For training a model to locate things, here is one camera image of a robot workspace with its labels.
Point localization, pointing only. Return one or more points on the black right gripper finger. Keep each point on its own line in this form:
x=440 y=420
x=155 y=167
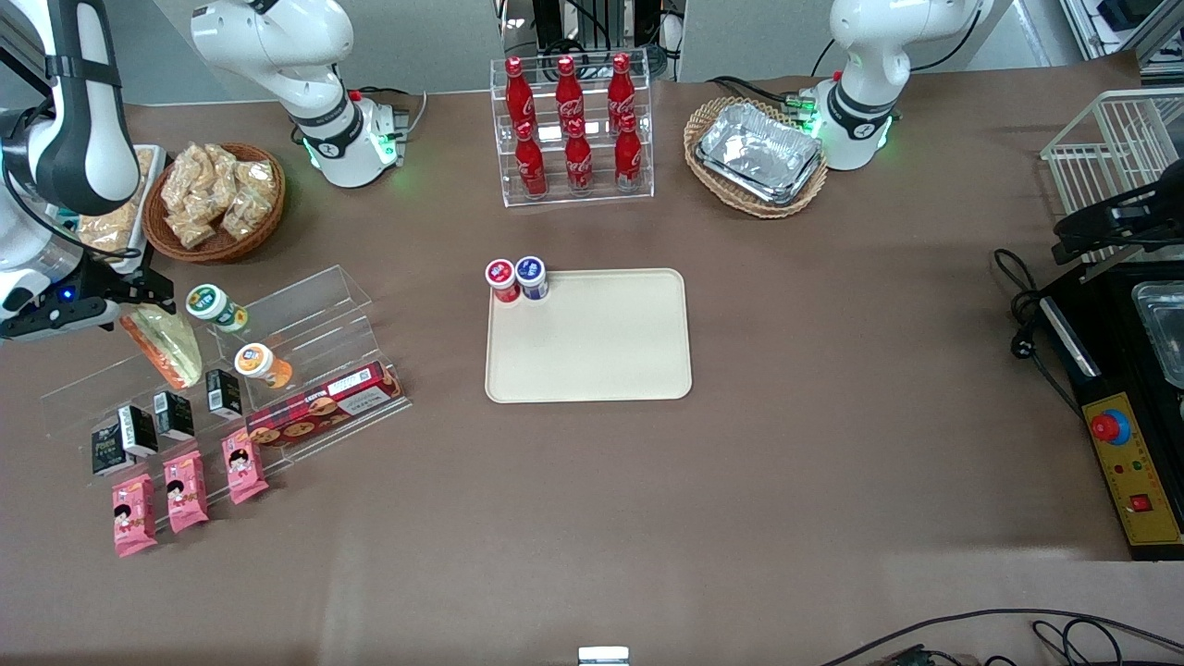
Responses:
x=109 y=291
x=148 y=287

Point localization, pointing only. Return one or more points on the triangle sandwich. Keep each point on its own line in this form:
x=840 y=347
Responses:
x=171 y=347

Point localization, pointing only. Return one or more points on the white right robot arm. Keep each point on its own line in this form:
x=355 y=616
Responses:
x=277 y=46

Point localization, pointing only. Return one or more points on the white rectangular snack tray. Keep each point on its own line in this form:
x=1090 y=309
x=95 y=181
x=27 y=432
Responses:
x=157 y=185

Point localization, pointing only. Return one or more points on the cream plastic tray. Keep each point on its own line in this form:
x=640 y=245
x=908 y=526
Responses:
x=601 y=342

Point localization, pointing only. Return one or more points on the silver foil tray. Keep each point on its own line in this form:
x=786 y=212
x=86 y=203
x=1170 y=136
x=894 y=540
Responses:
x=786 y=196
x=758 y=143

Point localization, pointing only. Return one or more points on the green-lid small cup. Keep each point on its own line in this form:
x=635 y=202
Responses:
x=211 y=303

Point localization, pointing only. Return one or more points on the clear bag of beige snacks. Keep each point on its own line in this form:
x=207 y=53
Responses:
x=222 y=166
x=192 y=228
x=245 y=215
x=259 y=178
x=185 y=176

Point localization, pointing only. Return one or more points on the brown wicker basket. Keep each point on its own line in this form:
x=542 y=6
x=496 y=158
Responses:
x=264 y=227

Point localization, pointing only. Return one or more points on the small black carton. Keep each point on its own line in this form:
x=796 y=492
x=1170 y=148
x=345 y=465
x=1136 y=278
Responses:
x=174 y=416
x=223 y=394
x=139 y=431
x=107 y=451

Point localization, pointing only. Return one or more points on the orange-lid small cup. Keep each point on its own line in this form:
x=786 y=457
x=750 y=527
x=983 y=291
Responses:
x=257 y=361

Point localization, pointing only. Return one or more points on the clear acrylic tiered shelf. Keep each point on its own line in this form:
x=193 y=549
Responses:
x=314 y=305

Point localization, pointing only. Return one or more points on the pink snack packet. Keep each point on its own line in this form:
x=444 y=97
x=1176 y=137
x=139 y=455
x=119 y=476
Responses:
x=185 y=493
x=134 y=518
x=244 y=468

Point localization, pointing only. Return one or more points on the red cookie box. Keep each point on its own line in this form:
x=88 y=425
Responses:
x=324 y=407

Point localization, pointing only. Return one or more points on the red-lid small cup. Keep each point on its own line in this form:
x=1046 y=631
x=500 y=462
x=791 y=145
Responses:
x=502 y=276

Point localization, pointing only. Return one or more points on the blue-lid small cup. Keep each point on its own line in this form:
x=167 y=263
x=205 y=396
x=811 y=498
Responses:
x=531 y=272

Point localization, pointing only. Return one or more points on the red cola bottle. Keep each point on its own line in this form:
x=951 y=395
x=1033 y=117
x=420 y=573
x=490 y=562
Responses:
x=628 y=157
x=518 y=97
x=569 y=92
x=531 y=166
x=622 y=91
x=578 y=162

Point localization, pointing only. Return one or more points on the clear acrylic bottle rack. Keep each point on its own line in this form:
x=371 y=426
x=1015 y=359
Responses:
x=638 y=180

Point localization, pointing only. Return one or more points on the black equipment rack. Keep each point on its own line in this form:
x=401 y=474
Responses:
x=592 y=23

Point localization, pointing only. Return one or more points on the light woven wicker basket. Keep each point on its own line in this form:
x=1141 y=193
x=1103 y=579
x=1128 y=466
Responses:
x=712 y=190

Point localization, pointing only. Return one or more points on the small white grey device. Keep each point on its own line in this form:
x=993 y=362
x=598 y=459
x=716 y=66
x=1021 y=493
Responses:
x=603 y=657

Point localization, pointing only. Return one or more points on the red emergency stop button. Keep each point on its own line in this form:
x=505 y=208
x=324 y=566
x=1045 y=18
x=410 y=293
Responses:
x=1108 y=426

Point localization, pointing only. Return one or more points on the black sealing machine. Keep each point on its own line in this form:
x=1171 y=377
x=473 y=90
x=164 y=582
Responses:
x=1119 y=370

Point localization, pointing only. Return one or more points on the yellow control panel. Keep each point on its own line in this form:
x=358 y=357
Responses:
x=1147 y=472

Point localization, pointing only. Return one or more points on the clear plastic container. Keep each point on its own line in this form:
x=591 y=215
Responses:
x=1167 y=324

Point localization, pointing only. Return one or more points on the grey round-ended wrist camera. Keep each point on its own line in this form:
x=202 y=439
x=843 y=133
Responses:
x=55 y=319

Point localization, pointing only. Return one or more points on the aluminium frame with equipment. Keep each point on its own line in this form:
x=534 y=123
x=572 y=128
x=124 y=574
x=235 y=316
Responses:
x=1119 y=23

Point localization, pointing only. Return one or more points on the red rocker switch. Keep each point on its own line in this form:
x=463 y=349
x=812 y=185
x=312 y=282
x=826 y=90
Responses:
x=1140 y=504

